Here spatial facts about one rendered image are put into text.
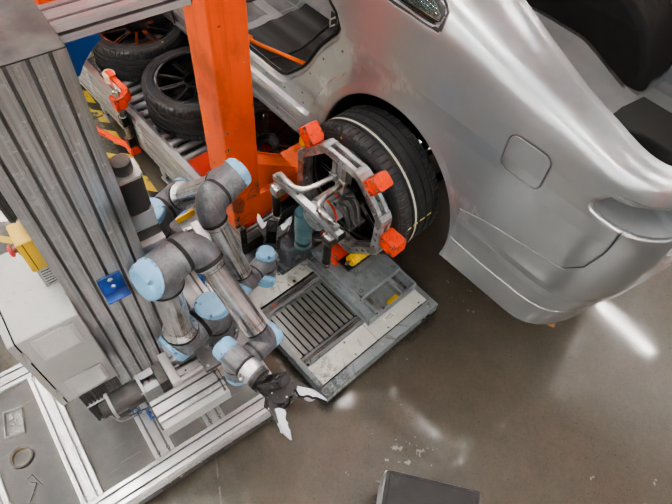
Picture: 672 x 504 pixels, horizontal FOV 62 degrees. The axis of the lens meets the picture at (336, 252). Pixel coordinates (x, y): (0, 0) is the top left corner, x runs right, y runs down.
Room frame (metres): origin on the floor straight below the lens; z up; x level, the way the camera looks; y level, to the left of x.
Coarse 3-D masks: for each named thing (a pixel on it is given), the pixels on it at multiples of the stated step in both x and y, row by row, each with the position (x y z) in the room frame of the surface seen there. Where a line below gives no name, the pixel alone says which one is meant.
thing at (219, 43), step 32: (192, 0) 1.69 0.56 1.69; (224, 0) 1.69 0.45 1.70; (192, 32) 1.71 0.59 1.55; (224, 32) 1.68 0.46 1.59; (224, 64) 1.67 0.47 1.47; (224, 96) 1.66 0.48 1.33; (224, 128) 1.64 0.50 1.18; (224, 160) 1.65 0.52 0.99; (256, 160) 1.75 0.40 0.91; (256, 192) 1.73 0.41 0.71
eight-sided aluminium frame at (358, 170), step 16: (320, 144) 1.69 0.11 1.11; (336, 144) 1.69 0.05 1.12; (304, 160) 1.77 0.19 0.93; (336, 160) 1.62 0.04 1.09; (352, 160) 1.62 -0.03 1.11; (304, 176) 1.77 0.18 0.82; (352, 176) 1.56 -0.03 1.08; (368, 176) 1.54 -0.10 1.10; (304, 192) 1.75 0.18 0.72; (384, 208) 1.48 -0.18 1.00; (384, 224) 1.43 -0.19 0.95; (352, 240) 1.58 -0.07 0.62; (368, 240) 1.53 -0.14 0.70
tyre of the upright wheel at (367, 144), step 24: (336, 120) 1.84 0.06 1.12; (360, 120) 1.80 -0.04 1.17; (384, 120) 1.80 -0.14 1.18; (360, 144) 1.65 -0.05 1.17; (408, 144) 1.70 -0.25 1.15; (384, 168) 1.57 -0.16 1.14; (408, 168) 1.61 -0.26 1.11; (432, 168) 1.66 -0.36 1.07; (408, 192) 1.53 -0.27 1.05; (432, 192) 1.60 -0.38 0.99; (408, 216) 1.48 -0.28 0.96; (432, 216) 1.59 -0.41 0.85; (408, 240) 1.50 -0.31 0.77
